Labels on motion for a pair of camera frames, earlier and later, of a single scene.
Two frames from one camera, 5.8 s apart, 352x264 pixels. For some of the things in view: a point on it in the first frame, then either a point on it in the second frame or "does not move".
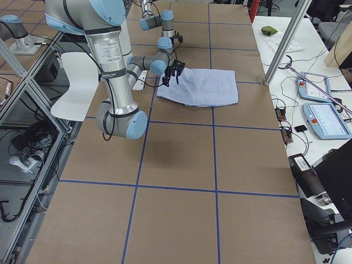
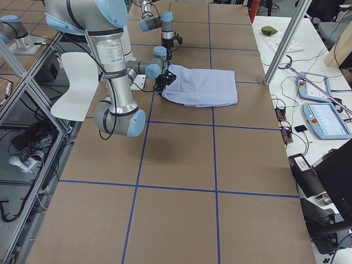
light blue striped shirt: x=201 y=87 does not move
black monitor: x=334 y=169 does not move
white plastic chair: x=84 y=79 does not move
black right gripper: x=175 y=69 -> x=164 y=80
